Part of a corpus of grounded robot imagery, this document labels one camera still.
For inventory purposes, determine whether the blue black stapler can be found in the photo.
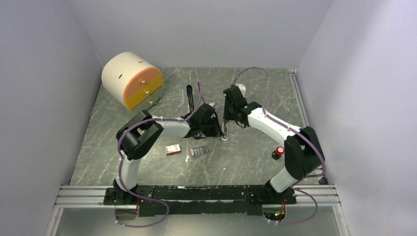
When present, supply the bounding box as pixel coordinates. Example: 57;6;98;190
185;85;202;140

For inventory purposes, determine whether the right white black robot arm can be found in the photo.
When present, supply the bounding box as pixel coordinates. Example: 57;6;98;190
223;85;325;204

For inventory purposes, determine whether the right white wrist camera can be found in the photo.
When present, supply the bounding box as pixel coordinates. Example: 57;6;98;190
236;84;246;97

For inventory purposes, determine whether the round white orange drawer box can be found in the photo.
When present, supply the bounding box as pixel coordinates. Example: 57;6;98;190
101;52;164;112

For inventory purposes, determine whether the red staples box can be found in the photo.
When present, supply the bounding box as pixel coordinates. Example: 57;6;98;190
165;144;181;156

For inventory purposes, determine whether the right side aluminium rail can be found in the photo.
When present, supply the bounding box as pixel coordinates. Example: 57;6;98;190
288;68;328;186

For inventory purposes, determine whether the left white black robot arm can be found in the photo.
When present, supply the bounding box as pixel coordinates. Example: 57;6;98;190
115;103;223;205

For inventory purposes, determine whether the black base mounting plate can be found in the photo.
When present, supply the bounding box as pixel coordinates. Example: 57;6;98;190
103;185;297;217

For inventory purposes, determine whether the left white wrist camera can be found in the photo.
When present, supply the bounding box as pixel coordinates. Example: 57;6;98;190
209;102;218;109

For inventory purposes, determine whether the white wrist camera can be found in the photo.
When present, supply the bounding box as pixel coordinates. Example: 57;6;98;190
209;102;218;109
236;84;246;97

